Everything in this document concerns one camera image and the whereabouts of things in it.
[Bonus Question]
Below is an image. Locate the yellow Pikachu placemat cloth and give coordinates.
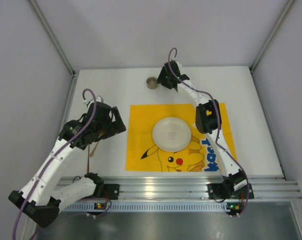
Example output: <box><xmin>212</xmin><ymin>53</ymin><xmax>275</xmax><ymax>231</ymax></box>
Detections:
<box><xmin>125</xmin><ymin>102</ymin><xmax>238</xmax><ymax>173</ymax></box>

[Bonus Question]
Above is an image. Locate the white round plate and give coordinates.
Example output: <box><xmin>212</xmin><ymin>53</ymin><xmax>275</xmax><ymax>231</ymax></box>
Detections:
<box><xmin>152</xmin><ymin>117</ymin><xmax>192</xmax><ymax>153</ymax></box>

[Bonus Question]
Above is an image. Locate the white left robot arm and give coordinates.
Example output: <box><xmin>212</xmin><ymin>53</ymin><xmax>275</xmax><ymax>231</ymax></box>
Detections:
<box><xmin>8</xmin><ymin>102</ymin><xmax>126</xmax><ymax>229</ymax></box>

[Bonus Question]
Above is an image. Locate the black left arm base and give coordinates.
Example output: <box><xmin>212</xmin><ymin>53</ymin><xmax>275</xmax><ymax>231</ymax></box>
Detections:
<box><xmin>94</xmin><ymin>176</ymin><xmax>120</xmax><ymax>200</ymax></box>

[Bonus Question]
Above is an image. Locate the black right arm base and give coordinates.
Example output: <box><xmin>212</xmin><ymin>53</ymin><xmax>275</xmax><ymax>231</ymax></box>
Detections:
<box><xmin>207</xmin><ymin>172</ymin><xmax>254</xmax><ymax>203</ymax></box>

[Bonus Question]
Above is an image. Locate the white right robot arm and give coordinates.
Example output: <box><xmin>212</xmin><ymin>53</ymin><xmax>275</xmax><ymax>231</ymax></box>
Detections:
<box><xmin>157</xmin><ymin>60</ymin><xmax>250</xmax><ymax>200</ymax></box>

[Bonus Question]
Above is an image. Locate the gold spoon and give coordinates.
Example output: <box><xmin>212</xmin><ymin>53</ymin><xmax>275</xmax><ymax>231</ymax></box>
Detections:
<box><xmin>89</xmin><ymin>142</ymin><xmax>99</xmax><ymax>158</ymax></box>

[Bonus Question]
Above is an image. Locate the copper fork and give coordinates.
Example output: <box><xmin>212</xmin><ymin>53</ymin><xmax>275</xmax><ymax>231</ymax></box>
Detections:
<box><xmin>86</xmin><ymin>144</ymin><xmax>91</xmax><ymax>174</ymax></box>

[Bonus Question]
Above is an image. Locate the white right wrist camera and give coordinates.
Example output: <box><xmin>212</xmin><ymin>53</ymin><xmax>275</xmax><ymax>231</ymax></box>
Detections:
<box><xmin>171</xmin><ymin>57</ymin><xmax>183</xmax><ymax>70</ymax></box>

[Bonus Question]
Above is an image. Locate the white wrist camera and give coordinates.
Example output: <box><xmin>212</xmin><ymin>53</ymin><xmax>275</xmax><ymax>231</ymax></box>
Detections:
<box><xmin>171</xmin><ymin>57</ymin><xmax>183</xmax><ymax>70</ymax></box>
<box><xmin>82</xmin><ymin>95</ymin><xmax>104</xmax><ymax>107</ymax></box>

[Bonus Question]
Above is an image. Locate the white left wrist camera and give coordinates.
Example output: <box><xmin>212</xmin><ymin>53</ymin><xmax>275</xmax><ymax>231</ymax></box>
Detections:
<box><xmin>82</xmin><ymin>95</ymin><xmax>104</xmax><ymax>107</ymax></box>

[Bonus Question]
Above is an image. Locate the white slotted cable duct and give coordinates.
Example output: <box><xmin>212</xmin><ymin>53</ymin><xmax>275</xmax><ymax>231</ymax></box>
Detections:
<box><xmin>64</xmin><ymin>201</ymin><xmax>243</xmax><ymax>214</ymax></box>

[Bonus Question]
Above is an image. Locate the left aluminium frame post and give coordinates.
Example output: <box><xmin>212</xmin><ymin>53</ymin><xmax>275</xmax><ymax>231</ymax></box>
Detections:
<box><xmin>26</xmin><ymin>0</ymin><xmax>76</xmax><ymax>76</ymax></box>

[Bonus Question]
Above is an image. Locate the aluminium frame post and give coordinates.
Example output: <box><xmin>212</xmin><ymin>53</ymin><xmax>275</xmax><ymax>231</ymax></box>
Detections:
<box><xmin>249</xmin><ymin>0</ymin><xmax>297</xmax><ymax>74</ymax></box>
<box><xmin>26</xmin><ymin>0</ymin><xmax>76</xmax><ymax>76</ymax></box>

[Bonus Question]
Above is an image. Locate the right aluminium frame post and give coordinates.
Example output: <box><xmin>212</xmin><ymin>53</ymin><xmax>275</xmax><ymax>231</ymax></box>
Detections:
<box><xmin>249</xmin><ymin>0</ymin><xmax>297</xmax><ymax>74</ymax></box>

